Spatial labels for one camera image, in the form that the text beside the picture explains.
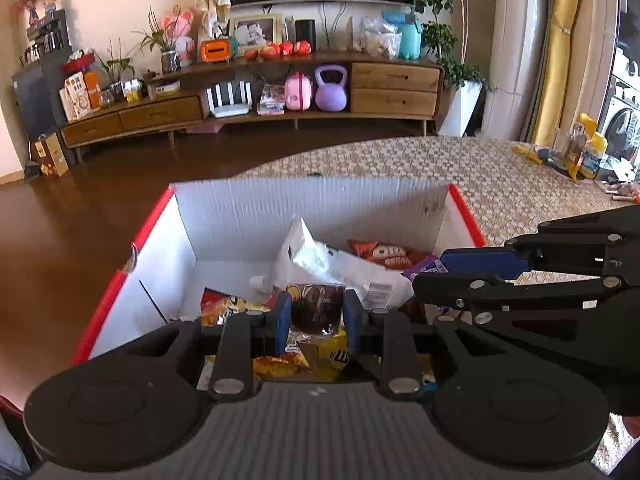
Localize purple snack packet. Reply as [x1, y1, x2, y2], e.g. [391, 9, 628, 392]
[400, 254, 448, 283]

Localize white floor air conditioner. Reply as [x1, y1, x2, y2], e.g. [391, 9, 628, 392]
[487, 0, 556, 142]

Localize white red drink pouch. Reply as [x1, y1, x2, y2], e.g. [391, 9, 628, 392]
[250, 216, 416, 311]

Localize purple kettlebell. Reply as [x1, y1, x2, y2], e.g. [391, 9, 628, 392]
[314, 64, 348, 112]

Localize pink toy case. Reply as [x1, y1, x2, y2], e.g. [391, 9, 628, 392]
[284, 71, 315, 111]

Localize red cardboard box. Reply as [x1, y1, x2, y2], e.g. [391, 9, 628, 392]
[72, 177, 488, 396]

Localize white washing machine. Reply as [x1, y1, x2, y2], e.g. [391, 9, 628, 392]
[597, 75, 640, 171]

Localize white planter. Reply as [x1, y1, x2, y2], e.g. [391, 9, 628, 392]
[439, 79, 483, 138]

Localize dark cabinet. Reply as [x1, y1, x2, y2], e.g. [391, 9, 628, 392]
[12, 60, 66, 141]

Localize clear drinking glass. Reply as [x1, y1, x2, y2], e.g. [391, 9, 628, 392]
[550, 129, 578, 168]

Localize white router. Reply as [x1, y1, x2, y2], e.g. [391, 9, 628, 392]
[206, 80, 252, 118]

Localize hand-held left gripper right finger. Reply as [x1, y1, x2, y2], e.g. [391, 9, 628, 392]
[342, 289, 501, 401]

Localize wooden television cabinet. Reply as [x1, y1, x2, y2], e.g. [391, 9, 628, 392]
[59, 50, 446, 150]

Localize stack of magazines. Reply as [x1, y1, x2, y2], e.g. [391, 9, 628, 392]
[257, 82, 287, 117]

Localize dark brown snack packet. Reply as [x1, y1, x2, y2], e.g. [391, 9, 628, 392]
[286, 282, 347, 336]

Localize framed photo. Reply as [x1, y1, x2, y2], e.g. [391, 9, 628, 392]
[229, 12, 283, 57]

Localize dark round tray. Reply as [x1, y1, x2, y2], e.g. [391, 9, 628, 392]
[537, 147, 581, 178]

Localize small green potted plant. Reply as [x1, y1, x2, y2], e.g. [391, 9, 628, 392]
[95, 37, 136, 103]

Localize yellow curtain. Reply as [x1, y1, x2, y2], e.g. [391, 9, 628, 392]
[530, 0, 586, 146]

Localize orchid in glass vase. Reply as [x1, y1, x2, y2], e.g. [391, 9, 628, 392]
[135, 5, 183, 75]

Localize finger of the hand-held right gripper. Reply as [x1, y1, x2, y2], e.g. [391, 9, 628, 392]
[412, 272, 640, 356]
[440, 209, 640, 283]

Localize black rack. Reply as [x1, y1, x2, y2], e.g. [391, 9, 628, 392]
[22, 10, 71, 63]

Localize yellow wrapper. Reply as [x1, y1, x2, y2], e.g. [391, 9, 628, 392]
[515, 144, 543, 166]

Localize small brown box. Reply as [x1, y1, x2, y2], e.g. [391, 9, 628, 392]
[145, 80, 182, 101]

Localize pink plush doll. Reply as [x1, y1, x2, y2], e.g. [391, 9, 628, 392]
[162, 5, 198, 68]

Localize red yellow snack packet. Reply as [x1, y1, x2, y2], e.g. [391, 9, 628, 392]
[200, 287, 275, 328]

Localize yellow lid supplement bottle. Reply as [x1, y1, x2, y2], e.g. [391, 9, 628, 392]
[580, 132, 608, 180]

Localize clear plastic bag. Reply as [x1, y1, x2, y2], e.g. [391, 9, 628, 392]
[359, 16, 403, 58]

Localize dried flowers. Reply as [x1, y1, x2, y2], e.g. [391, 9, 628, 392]
[12, 0, 66, 26]

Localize white carton box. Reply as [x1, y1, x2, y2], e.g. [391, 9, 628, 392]
[59, 72, 90, 121]

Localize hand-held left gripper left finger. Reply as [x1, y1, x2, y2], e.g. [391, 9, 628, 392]
[150, 290, 293, 403]

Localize light blue jug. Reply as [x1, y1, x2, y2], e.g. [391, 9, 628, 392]
[397, 12, 423, 61]

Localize reddish brown foil packet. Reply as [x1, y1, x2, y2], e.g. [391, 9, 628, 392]
[347, 239, 433, 271]

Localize orange teal radio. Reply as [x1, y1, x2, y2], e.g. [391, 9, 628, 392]
[200, 36, 239, 63]

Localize orange carton box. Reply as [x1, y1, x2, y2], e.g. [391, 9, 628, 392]
[82, 70, 103, 111]

